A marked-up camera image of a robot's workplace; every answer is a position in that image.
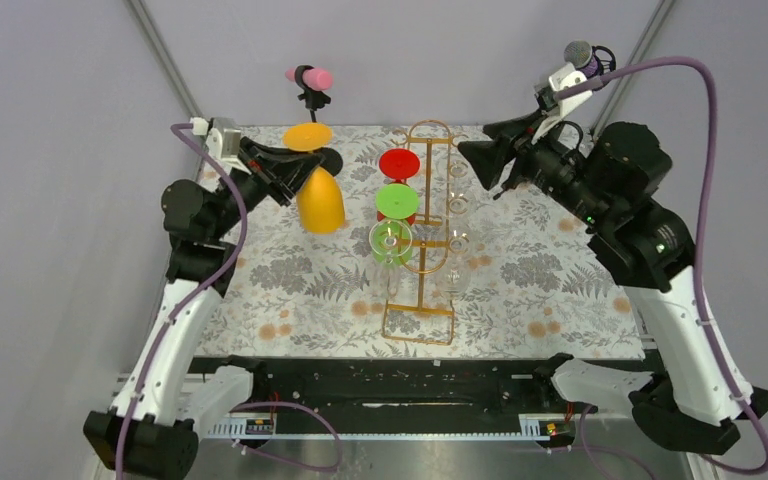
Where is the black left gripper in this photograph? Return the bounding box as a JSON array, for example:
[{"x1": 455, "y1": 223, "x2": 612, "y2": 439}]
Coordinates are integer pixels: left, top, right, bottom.
[{"x1": 211, "y1": 136, "x2": 326, "y2": 239}]

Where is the clear wine glass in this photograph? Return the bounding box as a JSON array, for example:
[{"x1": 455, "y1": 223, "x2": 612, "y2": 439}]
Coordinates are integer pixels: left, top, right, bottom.
[
  {"x1": 443, "y1": 191, "x2": 479, "y2": 255},
  {"x1": 433, "y1": 222, "x2": 475, "y2": 301},
  {"x1": 438, "y1": 150, "x2": 475, "y2": 198},
  {"x1": 368, "y1": 219, "x2": 413, "y2": 301}
]

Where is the yellow plastic wine glass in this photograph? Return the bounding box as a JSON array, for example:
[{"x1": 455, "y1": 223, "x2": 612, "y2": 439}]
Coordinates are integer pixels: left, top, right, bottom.
[{"x1": 283, "y1": 122, "x2": 345, "y2": 235}]

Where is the red plastic wine glass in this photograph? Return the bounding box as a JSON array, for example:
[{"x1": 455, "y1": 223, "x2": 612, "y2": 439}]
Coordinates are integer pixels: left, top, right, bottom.
[{"x1": 375, "y1": 148, "x2": 420, "y2": 225}]

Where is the green plastic wine glass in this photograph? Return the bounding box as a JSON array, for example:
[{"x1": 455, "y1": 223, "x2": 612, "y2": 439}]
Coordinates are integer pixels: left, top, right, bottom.
[{"x1": 368, "y1": 183, "x2": 419, "y2": 267}]

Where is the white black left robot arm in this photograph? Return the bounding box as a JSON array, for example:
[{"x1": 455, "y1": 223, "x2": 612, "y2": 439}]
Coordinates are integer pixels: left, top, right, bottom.
[{"x1": 83, "y1": 123, "x2": 343, "y2": 479}]

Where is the black stand with pink microphone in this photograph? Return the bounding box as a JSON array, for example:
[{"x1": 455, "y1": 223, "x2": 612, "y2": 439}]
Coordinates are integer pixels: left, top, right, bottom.
[{"x1": 284, "y1": 64, "x2": 345, "y2": 177}]

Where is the tripod stand with purple microphone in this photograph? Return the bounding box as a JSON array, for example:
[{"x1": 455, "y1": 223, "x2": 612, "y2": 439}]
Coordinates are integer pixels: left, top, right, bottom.
[{"x1": 558, "y1": 40, "x2": 617, "y2": 80}]

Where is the floral patterned tablecloth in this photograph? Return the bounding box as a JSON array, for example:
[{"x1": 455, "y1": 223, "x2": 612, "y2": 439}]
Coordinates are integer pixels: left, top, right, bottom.
[{"x1": 197, "y1": 126, "x2": 643, "y2": 359}]

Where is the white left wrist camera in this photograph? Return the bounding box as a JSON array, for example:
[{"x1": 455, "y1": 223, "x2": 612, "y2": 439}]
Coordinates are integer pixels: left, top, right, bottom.
[{"x1": 190, "y1": 117, "x2": 251, "y2": 174}]

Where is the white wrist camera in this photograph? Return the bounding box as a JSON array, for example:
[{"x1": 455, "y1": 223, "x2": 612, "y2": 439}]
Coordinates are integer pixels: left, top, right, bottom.
[
  {"x1": 531, "y1": 62, "x2": 593, "y2": 144},
  {"x1": 190, "y1": 117, "x2": 251, "y2": 174}
]

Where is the gold wire wine glass rack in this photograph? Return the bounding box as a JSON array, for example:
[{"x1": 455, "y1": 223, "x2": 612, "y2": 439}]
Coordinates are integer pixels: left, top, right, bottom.
[{"x1": 380, "y1": 120, "x2": 458, "y2": 346}]

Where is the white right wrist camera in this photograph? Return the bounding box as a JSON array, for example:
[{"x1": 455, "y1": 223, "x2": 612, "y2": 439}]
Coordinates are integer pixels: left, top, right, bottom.
[{"x1": 531, "y1": 62, "x2": 593, "y2": 144}]

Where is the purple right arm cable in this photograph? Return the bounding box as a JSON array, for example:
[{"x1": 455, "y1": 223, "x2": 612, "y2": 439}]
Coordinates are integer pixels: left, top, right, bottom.
[{"x1": 556, "y1": 56, "x2": 768, "y2": 480}]

